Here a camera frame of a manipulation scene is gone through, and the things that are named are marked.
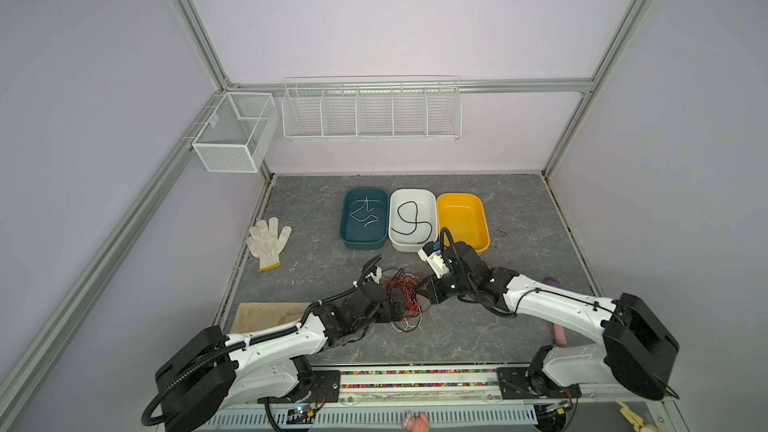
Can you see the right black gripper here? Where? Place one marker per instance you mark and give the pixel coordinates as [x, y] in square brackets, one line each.
[432, 290]

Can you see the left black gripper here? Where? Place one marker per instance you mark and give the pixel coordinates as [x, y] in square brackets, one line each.
[398, 307]

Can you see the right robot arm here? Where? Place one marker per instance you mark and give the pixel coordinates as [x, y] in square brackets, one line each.
[629, 346]

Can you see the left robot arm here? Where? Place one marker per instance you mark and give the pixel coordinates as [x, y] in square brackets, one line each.
[215, 370]

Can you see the yellow plastic bin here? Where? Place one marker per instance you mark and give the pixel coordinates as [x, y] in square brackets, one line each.
[464, 216]

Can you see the white plastic bin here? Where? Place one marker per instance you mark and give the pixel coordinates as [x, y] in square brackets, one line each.
[412, 219]

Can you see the teal plastic bin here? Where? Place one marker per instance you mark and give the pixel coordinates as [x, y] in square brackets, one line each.
[364, 220]

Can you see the pink object at bottom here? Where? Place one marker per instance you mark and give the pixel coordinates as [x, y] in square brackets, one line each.
[415, 422]

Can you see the pink purple brush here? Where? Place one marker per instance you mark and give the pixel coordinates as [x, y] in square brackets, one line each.
[560, 337]

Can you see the white cotton glove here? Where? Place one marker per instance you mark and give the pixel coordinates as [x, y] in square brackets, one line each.
[266, 240]

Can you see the beige rubber glove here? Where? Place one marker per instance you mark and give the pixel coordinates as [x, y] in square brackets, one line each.
[258, 316]

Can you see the small white mesh basket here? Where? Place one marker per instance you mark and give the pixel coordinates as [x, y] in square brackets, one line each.
[236, 135]

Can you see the cream object bottom right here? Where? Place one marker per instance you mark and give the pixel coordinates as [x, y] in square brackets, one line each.
[637, 423]

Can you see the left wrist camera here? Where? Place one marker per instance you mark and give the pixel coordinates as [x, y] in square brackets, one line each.
[371, 271]

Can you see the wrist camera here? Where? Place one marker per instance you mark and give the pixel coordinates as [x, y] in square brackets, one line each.
[371, 271]
[430, 253]

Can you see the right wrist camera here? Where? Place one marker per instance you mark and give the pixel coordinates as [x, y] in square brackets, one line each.
[430, 253]

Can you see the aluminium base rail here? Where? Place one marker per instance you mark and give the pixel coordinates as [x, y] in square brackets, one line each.
[423, 385]

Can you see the long white wire rack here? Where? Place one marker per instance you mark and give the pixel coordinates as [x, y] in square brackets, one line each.
[372, 108]

